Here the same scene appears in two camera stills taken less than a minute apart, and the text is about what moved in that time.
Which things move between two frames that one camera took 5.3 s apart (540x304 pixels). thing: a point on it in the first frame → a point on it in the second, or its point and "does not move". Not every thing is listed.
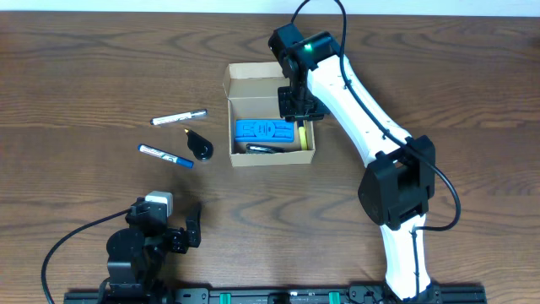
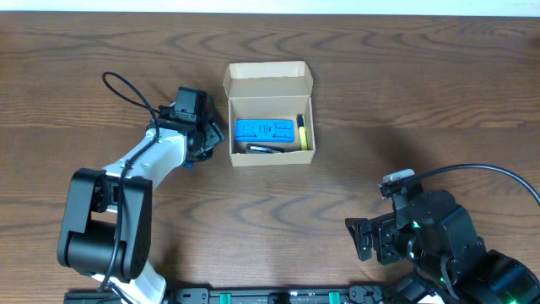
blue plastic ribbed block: [264, 131] does not move
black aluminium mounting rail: [268, 295] does not move
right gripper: [291, 114] → [384, 230]
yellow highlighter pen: [302, 133] does not move
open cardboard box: [252, 93] does not move
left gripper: [179, 240] → [214, 131]
